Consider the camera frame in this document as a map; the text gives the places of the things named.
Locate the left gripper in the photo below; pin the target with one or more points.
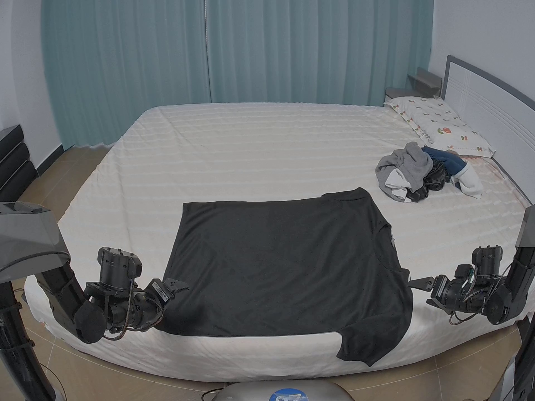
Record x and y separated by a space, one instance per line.
144 311

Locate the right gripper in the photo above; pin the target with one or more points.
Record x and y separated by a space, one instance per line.
453 297

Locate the black T-shirt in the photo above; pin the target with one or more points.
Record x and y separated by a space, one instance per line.
284 265

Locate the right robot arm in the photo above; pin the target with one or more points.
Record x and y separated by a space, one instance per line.
510 295

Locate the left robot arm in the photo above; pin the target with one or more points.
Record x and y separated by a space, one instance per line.
25 236

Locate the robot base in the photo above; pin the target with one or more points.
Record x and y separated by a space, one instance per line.
259 393

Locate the pile of clothes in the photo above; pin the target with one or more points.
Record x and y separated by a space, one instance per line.
411 165

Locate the bed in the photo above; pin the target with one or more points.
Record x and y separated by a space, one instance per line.
271 153

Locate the white printed pillow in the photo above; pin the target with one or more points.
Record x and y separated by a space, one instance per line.
443 128

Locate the grey bedside table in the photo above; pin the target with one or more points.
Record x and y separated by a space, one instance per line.
424 81

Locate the black chest of drawers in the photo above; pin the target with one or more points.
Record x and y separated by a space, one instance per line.
14 161

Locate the blue-green curtain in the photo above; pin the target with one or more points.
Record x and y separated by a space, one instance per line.
250 48

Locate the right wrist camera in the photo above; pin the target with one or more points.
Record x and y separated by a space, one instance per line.
463 273

